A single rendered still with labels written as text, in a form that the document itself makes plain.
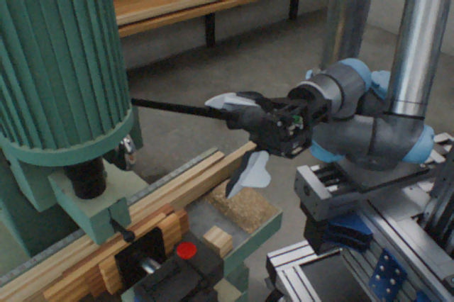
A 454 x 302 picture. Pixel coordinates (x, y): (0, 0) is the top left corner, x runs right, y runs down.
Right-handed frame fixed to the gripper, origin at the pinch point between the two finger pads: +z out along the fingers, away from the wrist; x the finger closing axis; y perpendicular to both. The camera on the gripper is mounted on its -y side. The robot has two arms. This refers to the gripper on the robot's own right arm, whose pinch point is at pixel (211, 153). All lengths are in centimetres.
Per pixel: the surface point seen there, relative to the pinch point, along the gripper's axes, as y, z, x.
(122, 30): -190, -94, 8
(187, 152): -142, -87, 78
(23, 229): -40.2, 21.2, 17.3
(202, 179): -20.8, -11.5, 17.3
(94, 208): -14.3, 13.9, 6.4
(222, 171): -20.9, -17.2, 18.4
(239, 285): -10.6, -7.3, 38.8
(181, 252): -2.7, 7.7, 14.3
